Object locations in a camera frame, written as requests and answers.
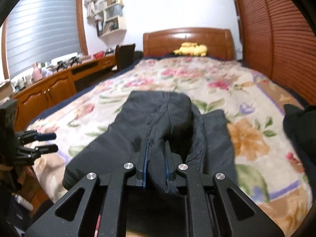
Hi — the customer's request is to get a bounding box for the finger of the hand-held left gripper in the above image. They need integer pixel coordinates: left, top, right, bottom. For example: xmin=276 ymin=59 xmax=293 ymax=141
xmin=19 ymin=144 xmax=59 ymax=165
xmin=19 ymin=130 xmax=57 ymax=145

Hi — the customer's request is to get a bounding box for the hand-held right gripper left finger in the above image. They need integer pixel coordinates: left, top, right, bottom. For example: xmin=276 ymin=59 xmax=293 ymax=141
xmin=25 ymin=138 xmax=150 ymax=237

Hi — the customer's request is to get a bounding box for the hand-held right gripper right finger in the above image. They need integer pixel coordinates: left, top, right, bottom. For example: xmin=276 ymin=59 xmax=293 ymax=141
xmin=164 ymin=139 xmax=284 ymax=237

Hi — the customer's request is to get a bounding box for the black jacket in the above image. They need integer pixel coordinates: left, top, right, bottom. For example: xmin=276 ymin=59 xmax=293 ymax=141
xmin=62 ymin=91 xmax=239 ymax=195

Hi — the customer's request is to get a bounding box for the pile of dark folded clothes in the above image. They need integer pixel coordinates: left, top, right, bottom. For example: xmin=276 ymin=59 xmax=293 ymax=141
xmin=283 ymin=103 xmax=316 ymax=177

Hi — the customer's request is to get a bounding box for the person's left hand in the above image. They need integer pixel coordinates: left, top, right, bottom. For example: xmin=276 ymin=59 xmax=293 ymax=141
xmin=15 ymin=165 xmax=34 ymax=185

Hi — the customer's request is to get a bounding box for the wooden desk with cabinets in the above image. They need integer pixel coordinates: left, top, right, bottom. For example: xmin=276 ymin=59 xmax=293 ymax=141
xmin=0 ymin=54 xmax=117 ymax=120

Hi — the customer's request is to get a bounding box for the pink desk ornament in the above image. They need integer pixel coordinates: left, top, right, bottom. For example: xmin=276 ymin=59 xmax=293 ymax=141
xmin=32 ymin=63 xmax=43 ymax=82

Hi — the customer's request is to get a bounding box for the row of small desk items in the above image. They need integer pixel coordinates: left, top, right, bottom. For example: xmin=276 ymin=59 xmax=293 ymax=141
xmin=48 ymin=56 xmax=83 ymax=72

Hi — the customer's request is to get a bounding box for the bed with floral blanket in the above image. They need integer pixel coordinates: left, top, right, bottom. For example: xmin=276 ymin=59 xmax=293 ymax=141
xmin=26 ymin=55 xmax=314 ymax=232

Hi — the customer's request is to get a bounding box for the grey window blind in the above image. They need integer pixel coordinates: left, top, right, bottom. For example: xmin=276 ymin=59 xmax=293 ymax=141
xmin=4 ymin=0 xmax=84 ymax=80

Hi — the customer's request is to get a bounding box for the dark brown chair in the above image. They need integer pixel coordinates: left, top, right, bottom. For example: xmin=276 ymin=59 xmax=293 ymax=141
xmin=112 ymin=43 xmax=137 ymax=71

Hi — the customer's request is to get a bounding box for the yellow plush toy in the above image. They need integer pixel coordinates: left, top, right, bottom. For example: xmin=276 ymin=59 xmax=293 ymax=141
xmin=173 ymin=42 xmax=207 ymax=57

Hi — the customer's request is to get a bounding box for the wooden bed headboard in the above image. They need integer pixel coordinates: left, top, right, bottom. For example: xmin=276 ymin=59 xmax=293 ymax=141
xmin=143 ymin=27 xmax=235 ymax=60

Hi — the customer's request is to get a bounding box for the wooden louvered wardrobe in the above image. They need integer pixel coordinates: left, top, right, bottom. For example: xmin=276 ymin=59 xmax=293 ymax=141
xmin=229 ymin=0 xmax=316 ymax=105

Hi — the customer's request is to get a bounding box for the white wall shelf with books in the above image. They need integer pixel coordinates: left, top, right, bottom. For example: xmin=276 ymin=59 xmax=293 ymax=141
xmin=95 ymin=0 xmax=128 ymax=38

